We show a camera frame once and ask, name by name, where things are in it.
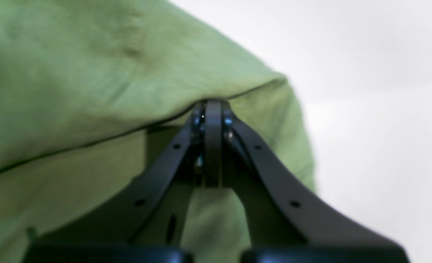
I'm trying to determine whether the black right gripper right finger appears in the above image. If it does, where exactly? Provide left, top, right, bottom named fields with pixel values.
left=221, top=103, right=409, bottom=263

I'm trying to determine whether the green t-shirt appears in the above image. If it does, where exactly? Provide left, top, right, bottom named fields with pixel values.
left=0, top=0, right=315, bottom=263

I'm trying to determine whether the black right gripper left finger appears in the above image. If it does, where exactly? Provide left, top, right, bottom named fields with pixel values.
left=23, top=99, right=222, bottom=263

